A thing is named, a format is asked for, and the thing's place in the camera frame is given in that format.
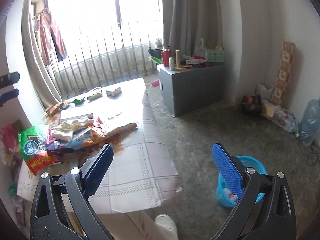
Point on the green red snack bag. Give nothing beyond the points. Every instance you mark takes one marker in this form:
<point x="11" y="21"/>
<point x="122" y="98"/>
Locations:
<point x="33" y="148"/>

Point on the small white box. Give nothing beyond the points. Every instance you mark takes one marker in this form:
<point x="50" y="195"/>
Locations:
<point x="114" y="91"/>

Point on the green candy wrapper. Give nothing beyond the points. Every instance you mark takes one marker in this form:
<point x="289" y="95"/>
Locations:
<point x="78" y="101"/>

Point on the white sneaker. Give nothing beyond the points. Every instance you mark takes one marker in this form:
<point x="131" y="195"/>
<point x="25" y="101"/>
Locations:
<point x="167" y="222"/>

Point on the large clear water jug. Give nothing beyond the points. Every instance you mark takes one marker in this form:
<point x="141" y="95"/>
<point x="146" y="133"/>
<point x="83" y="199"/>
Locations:
<point x="309" y="125"/>

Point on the left grey curtain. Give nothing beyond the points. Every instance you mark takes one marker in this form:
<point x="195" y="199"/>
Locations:
<point x="43" y="85"/>

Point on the grey curtain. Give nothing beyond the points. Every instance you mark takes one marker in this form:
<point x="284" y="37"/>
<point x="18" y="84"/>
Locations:
<point x="43" y="85"/>
<point x="185" y="22"/>

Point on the hanging pink clothes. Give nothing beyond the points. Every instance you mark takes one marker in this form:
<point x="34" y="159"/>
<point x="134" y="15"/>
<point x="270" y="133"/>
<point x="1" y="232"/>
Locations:
<point x="50" y="35"/>

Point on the white tissue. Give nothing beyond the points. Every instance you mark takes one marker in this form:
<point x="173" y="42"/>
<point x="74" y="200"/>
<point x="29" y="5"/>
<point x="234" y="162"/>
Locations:
<point x="229" y="195"/>

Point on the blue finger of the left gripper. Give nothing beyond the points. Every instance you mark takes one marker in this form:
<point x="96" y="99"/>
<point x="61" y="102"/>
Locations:
<point x="8" y="96"/>
<point x="9" y="79"/>

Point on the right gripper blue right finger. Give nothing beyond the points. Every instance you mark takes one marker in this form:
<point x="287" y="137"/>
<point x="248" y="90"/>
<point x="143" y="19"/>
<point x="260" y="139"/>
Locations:
<point x="228" y="170"/>

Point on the red thermos bottle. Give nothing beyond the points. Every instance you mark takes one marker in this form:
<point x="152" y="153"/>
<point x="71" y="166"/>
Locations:
<point x="166" y="55"/>

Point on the blue orange chip bag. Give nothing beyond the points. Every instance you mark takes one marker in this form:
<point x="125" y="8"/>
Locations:
<point x="88" y="136"/>

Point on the cardboard tube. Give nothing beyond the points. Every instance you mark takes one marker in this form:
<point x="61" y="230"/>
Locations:
<point x="178" y="59"/>

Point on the grey storage cabinet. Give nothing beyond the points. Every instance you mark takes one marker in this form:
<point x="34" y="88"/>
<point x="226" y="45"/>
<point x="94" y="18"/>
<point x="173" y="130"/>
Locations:
<point x="183" y="91"/>

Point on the right grey curtain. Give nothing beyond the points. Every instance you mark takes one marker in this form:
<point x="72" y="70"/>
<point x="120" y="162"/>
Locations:
<point x="185" y="22"/>

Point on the yellow snack wrapper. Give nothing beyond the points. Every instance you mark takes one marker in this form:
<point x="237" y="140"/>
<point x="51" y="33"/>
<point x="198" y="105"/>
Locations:
<point x="94" y="93"/>

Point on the green plastic basket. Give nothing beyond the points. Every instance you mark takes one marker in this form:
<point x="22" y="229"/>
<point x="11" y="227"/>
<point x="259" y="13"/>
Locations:
<point x="214" y="56"/>

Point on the pink plastic bag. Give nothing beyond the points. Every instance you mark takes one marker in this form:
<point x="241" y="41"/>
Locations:
<point x="9" y="138"/>

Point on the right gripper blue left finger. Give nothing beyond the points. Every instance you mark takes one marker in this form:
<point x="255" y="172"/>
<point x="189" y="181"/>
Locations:
<point x="94" y="170"/>

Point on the dark snack box on floor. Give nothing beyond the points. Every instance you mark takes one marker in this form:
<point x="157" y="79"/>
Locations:
<point x="251" y="104"/>

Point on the tall patterned cardboard box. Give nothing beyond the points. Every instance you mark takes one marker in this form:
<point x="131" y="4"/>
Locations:
<point x="285" y="71"/>

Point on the blue plastic waste basket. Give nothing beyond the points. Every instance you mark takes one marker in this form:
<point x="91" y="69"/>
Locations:
<point x="247" y="161"/>

